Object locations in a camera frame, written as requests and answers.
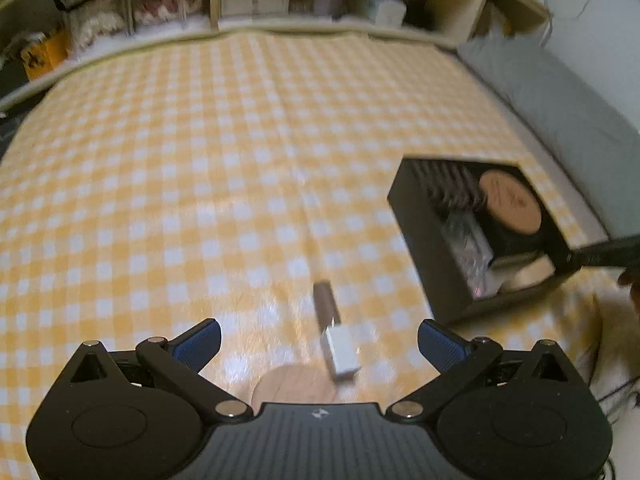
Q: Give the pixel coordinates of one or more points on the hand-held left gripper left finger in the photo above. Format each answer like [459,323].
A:
[200,345]

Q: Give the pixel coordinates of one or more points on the brown hair claw clip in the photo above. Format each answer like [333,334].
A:
[450,185]

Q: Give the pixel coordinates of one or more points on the clear storage box with lace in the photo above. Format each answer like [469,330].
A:
[95,20]

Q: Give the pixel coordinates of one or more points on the grey pillow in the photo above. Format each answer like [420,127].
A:
[560,110]

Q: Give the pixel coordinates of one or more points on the wooden headboard shelf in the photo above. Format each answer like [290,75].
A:
[452,0]

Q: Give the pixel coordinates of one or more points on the large black box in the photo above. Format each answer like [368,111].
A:
[425,240]

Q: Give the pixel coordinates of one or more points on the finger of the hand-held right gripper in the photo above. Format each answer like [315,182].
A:
[607,252]

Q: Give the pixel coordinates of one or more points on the white and green box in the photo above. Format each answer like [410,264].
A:
[382,7]

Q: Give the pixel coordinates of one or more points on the clear plastic packet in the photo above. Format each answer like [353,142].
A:
[467,250]

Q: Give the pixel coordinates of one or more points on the yellow checked mat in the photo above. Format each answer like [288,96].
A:
[150,185]

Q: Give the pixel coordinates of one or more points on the yellow box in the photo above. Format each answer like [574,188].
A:
[42,55]

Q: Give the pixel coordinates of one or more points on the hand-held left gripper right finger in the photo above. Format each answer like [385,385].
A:
[440,345]

